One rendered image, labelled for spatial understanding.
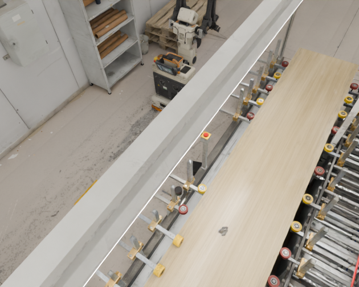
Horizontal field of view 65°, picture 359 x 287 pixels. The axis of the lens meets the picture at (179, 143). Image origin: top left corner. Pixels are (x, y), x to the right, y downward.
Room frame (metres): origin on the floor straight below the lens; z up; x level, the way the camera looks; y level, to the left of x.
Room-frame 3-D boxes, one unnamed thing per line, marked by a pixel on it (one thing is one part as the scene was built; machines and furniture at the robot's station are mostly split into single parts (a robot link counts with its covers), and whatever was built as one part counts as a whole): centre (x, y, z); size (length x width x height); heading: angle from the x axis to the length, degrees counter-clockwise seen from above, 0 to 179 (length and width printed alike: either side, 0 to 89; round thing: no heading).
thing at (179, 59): (2.99, 0.01, 0.87); 0.23 x 0.15 x 0.11; 53
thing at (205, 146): (1.48, -0.23, 0.93); 0.05 x 0.05 x 0.45; 54
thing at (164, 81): (3.01, -0.01, 0.59); 0.55 x 0.34 x 0.83; 53
